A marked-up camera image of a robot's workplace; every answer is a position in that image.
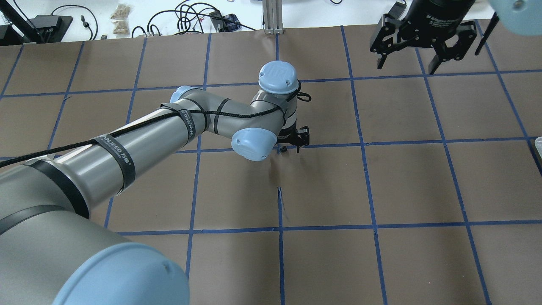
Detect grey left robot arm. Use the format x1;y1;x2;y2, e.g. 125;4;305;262
1;61;310;305

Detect black power adapter box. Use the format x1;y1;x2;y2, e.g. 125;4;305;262
27;15;73;43

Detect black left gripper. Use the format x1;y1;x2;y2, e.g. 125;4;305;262
277;126;310;154

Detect black tangled cables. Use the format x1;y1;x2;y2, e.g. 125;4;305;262
132;0;257;38

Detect black cable with plug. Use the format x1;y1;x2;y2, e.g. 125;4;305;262
51;5;106;41

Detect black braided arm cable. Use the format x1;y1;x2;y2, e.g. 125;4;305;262
0;80;312;169

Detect clear plastic tray edge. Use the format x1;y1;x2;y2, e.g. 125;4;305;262
534;137;542;160

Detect aluminium frame post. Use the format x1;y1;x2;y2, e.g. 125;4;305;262
262;0;283;34

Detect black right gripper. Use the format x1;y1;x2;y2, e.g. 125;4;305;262
369;0;477;75

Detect bag of small parts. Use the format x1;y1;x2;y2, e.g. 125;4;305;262
110;3;131;36

